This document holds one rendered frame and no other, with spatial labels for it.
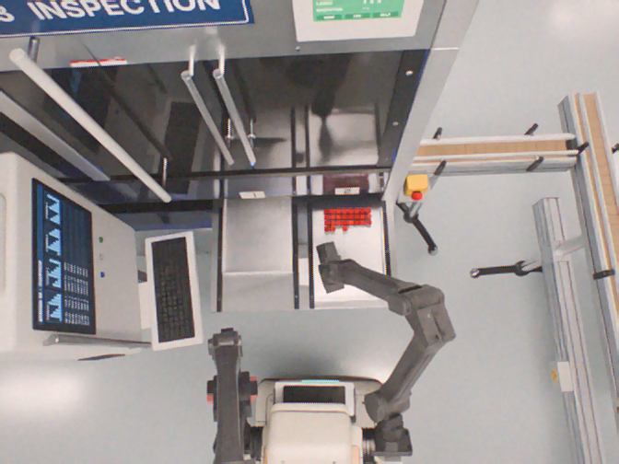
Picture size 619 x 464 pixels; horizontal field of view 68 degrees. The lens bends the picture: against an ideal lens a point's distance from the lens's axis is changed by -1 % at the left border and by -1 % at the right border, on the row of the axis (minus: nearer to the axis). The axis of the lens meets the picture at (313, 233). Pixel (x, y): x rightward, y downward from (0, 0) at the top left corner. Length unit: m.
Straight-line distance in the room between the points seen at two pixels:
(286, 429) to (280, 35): 0.90
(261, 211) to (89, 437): 1.66
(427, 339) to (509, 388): 1.75
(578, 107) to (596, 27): 1.63
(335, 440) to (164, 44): 0.95
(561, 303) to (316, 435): 1.38
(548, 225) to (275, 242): 1.24
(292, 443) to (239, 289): 0.71
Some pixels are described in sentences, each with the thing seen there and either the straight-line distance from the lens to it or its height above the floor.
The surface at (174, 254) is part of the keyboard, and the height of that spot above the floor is 0.82.
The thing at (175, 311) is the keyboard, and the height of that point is 0.83.
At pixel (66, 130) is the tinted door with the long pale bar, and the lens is 1.36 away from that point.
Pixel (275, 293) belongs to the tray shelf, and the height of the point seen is 0.88.
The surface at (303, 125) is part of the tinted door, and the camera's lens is 1.22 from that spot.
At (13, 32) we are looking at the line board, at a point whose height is 1.91.
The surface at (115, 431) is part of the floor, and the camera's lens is 2.85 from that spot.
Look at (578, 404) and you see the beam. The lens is 2.27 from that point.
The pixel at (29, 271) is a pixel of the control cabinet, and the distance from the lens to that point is 1.33.
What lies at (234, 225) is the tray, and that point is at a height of 0.88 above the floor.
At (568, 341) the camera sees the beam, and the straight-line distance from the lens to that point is 2.26.
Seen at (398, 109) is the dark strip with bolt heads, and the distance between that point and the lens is 1.17.
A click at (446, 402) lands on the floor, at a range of 2.66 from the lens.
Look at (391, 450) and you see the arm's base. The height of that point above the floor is 1.22.
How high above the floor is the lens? 2.58
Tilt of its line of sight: 75 degrees down
